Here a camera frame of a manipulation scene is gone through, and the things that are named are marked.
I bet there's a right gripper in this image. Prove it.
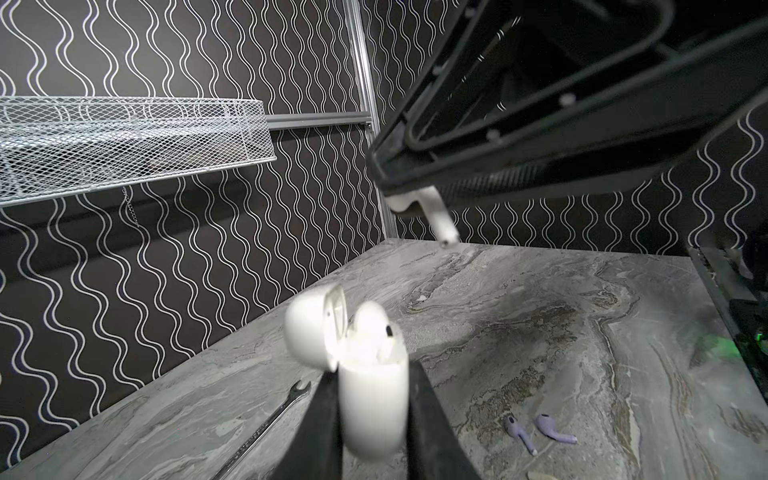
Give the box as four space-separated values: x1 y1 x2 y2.
367 1 767 207

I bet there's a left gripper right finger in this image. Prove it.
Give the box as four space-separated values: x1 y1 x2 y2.
406 361 480 480

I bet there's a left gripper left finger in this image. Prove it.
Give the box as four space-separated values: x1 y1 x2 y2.
270 372 343 480

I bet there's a white earbud charging case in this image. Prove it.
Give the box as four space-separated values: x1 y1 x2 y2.
284 284 409 461

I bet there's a silver combination wrench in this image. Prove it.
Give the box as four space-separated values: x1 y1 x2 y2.
211 381 312 480

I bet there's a white wire mesh basket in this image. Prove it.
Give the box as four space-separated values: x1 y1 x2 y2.
1 96 276 207

